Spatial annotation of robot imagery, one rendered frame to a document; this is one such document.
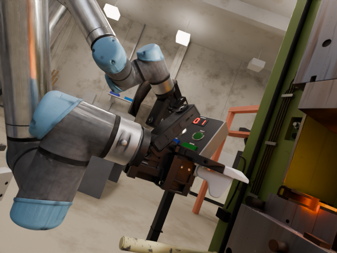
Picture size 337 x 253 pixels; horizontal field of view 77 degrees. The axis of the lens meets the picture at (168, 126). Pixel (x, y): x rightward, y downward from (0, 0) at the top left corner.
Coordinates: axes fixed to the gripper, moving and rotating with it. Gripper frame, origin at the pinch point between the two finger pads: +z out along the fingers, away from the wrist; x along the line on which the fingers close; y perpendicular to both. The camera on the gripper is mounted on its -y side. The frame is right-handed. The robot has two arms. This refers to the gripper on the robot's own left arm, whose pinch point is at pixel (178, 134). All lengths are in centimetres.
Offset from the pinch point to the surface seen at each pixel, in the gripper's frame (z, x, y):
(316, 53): -12, -35, 41
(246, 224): 12.9, -33.9, -14.5
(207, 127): 10.3, -1.1, 16.1
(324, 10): -20, -33, 57
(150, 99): 213, 370, 226
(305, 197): 2.5, -46.0, -4.4
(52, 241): 77, 99, -78
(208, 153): 14.9, -7.1, 5.6
